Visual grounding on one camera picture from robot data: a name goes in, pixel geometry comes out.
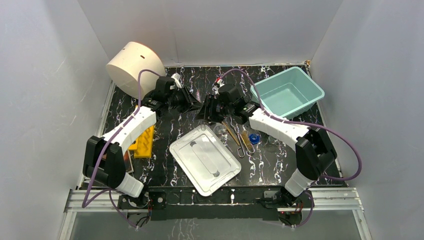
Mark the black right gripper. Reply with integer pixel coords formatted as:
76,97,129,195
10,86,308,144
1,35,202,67
194,95,234,124

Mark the tan rubber tube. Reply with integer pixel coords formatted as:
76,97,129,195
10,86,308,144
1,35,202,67
221,121,240,146

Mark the clear cylinder blue base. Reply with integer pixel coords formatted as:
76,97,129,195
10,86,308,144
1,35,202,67
248,133,261,145

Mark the clear glass beaker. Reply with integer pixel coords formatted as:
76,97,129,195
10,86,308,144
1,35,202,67
266,135,280,146

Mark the teal plastic bin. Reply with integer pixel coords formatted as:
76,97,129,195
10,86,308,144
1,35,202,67
250,66,325,120

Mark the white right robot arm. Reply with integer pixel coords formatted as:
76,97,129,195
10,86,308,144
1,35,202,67
196,84,337,208

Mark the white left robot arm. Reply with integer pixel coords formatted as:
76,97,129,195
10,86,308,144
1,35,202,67
82,76,202,208

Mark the white bin lid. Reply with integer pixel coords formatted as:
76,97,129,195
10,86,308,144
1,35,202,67
169,125,242,197

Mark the wooden test tube clamp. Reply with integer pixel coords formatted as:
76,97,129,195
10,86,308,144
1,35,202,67
241,130,255,154

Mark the yellow test tube rack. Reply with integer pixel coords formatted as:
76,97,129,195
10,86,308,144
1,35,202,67
128,125,155,159

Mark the cream cylindrical drum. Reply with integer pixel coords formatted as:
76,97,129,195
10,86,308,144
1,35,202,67
105,41,165,99

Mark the dark book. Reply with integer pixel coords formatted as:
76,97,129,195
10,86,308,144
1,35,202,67
123,150,134,174

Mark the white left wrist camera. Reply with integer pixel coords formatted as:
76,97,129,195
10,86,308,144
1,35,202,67
171,73,182,89

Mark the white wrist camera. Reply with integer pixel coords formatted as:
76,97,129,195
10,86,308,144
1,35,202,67
213,77,224,89
171,73,182,89

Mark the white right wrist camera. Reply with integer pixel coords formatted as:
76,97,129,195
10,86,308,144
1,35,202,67
213,77,224,89

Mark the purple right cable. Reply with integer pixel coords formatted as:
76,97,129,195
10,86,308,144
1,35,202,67
220,68,363,182

